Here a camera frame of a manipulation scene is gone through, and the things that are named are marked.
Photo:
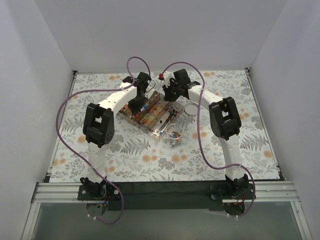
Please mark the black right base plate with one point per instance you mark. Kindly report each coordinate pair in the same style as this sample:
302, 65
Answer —
233, 197

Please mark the round metal jar lid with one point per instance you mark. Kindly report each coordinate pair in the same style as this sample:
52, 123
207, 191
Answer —
191, 109

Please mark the floral table mat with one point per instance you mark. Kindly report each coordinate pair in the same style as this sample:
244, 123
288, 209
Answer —
133, 156

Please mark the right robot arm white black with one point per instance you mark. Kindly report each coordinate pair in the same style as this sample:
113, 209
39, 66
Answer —
224, 121

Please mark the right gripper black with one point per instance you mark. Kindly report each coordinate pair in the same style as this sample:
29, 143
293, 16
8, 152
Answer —
169, 95

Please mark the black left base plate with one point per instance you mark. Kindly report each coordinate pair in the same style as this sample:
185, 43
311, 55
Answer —
103, 193

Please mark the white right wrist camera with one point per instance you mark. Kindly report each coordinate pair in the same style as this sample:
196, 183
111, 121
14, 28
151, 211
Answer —
165, 77

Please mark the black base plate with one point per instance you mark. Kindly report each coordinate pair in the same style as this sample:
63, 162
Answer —
103, 193
233, 197

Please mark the aluminium frame rail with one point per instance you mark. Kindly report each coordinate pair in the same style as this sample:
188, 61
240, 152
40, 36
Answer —
265, 191

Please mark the clear compartment candy box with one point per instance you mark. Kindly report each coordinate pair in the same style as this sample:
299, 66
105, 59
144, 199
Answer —
155, 116

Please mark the clear glass jar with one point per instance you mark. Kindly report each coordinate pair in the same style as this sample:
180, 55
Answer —
174, 135

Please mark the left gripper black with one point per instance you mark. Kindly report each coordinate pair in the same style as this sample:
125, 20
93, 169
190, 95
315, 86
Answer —
137, 106

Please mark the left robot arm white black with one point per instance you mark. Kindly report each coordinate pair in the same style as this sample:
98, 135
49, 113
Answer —
99, 124

